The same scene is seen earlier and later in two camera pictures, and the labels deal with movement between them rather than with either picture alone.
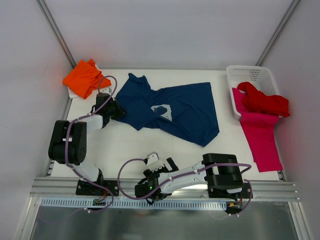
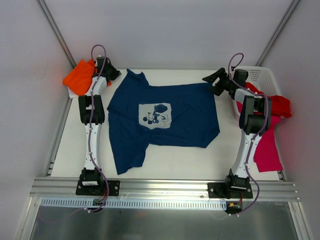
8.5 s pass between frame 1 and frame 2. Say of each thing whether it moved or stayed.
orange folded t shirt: stayed
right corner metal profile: stayed
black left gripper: moved
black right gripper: moved
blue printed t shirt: moved
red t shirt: stayed
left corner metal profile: stayed
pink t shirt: stayed
